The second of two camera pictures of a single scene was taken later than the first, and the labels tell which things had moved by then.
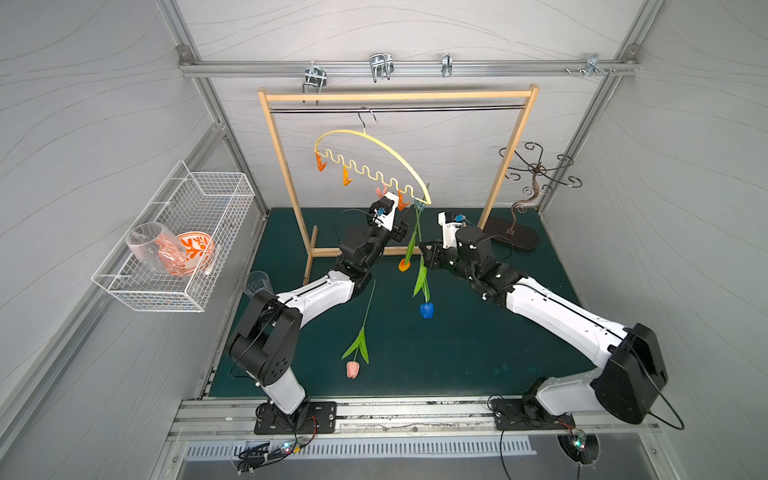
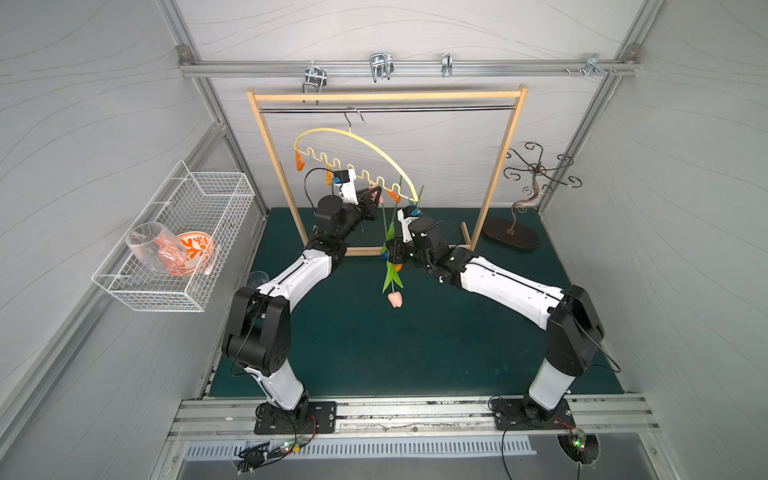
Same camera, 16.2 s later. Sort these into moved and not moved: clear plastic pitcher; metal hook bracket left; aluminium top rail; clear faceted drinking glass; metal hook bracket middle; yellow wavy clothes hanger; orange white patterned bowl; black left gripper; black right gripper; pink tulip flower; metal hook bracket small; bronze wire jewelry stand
Moved: black left gripper; pink tulip flower; yellow wavy clothes hanger; black right gripper
Not moved: bronze wire jewelry stand; metal hook bracket middle; clear faceted drinking glass; aluminium top rail; clear plastic pitcher; orange white patterned bowl; metal hook bracket left; metal hook bracket small
